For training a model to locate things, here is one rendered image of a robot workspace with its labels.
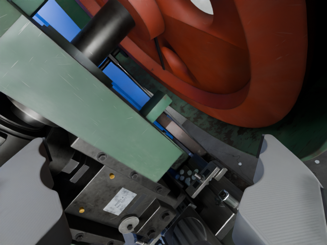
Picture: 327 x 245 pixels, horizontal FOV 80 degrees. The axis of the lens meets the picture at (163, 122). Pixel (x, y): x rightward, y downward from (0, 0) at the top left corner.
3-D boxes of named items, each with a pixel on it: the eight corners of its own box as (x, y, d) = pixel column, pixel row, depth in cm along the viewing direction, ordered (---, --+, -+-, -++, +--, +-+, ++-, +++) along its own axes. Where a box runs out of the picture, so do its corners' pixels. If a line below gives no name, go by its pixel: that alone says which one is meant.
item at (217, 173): (227, 169, 75) (216, 158, 69) (199, 203, 75) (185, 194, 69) (217, 161, 80) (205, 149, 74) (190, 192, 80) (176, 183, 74)
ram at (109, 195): (186, 210, 56) (107, 168, 38) (151, 251, 55) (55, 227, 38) (159, 174, 70) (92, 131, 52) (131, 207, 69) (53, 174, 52)
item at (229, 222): (254, 202, 69) (248, 197, 66) (169, 301, 68) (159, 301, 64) (201, 157, 93) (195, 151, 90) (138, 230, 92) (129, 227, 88)
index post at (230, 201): (240, 202, 66) (228, 193, 61) (234, 209, 66) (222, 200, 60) (233, 197, 69) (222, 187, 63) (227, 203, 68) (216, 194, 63)
